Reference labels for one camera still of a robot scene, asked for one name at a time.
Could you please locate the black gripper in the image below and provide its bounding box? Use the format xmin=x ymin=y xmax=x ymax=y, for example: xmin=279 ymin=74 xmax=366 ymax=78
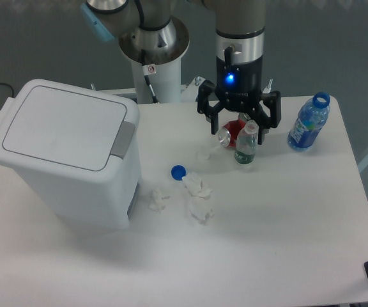
xmin=197 ymin=56 xmax=281 ymax=145

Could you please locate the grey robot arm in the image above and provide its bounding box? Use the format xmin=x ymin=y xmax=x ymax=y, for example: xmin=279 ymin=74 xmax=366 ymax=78
xmin=80 ymin=1 xmax=281 ymax=144

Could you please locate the crushed red soda can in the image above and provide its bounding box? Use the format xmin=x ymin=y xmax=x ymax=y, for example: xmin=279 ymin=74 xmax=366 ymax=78
xmin=218 ymin=113 xmax=250 ymax=148

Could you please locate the white trash can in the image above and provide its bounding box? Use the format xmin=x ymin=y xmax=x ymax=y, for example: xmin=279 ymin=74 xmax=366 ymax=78
xmin=0 ymin=79 xmax=141 ymax=229

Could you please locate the white trash can lid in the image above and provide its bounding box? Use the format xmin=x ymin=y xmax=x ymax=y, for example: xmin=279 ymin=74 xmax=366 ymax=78
xmin=2 ymin=85 xmax=139 ymax=171

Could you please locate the clear green-label bottle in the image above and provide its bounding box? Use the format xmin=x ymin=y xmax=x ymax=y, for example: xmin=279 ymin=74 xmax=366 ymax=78
xmin=234 ymin=120 xmax=259 ymax=164

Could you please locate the blue plastic bottle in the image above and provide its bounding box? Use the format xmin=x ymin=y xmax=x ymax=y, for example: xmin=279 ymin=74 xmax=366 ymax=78
xmin=287 ymin=91 xmax=330 ymax=152

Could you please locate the blue bottle cap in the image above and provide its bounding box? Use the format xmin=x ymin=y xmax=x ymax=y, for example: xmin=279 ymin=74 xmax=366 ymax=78
xmin=171 ymin=164 xmax=187 ymax=181

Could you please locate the large crumpled white tissue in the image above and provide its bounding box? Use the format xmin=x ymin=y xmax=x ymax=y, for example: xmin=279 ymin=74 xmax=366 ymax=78
xmin=182 ymin=172 xmax=214 ymax=224

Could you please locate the small crumpled white tissue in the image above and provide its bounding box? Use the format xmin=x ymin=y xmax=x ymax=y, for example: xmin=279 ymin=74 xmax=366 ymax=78
xmin=148 ymin=187 xmax=171 ymax=212

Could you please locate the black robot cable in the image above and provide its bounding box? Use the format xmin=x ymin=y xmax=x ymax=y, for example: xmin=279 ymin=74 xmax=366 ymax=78
xmin=134 ymin=0 xmax=159 ymax=104

